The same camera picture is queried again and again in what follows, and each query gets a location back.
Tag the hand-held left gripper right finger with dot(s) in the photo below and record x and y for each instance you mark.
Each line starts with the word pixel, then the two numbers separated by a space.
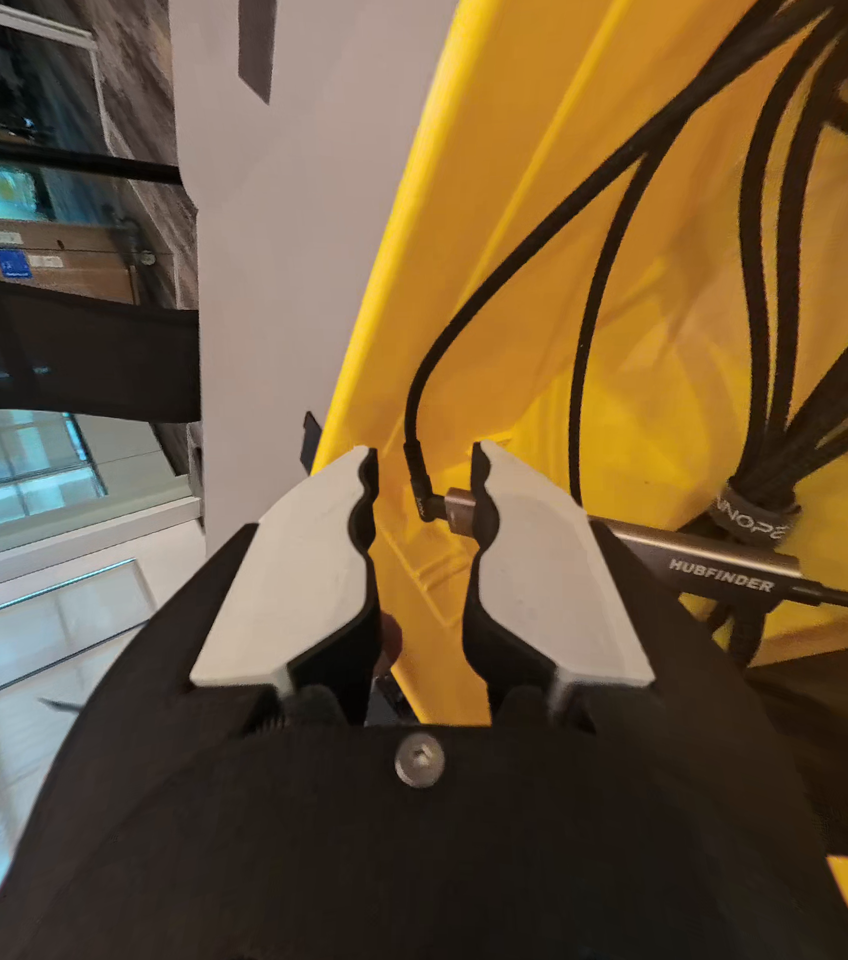
pixel 559 600

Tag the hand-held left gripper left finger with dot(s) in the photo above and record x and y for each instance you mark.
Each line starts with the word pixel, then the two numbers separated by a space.
pixel 296 585

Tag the grey lettered USB hub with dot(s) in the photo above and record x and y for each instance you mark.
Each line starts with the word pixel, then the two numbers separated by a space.
pixel 716 574

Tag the yellow plastic bin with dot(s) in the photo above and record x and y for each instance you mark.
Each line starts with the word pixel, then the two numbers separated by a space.
pixel 529 90

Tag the black cloth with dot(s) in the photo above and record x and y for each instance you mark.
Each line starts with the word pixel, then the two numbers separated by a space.
pixel 79 352

